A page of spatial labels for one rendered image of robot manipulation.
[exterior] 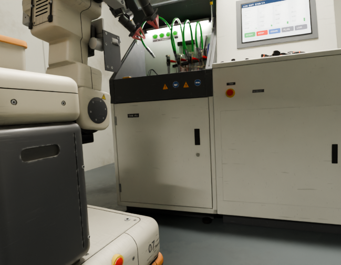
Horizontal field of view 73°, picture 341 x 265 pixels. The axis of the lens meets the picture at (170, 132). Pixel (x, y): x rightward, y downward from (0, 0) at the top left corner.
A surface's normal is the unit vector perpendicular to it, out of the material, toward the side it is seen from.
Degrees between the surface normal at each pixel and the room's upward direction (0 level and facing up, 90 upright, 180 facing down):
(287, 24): 76
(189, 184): 90
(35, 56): 90
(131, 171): 90
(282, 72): 90
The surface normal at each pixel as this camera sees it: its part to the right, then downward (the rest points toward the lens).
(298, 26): -0.32, -0.15
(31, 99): 0.88, -0.01
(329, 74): -0.31, 0.09
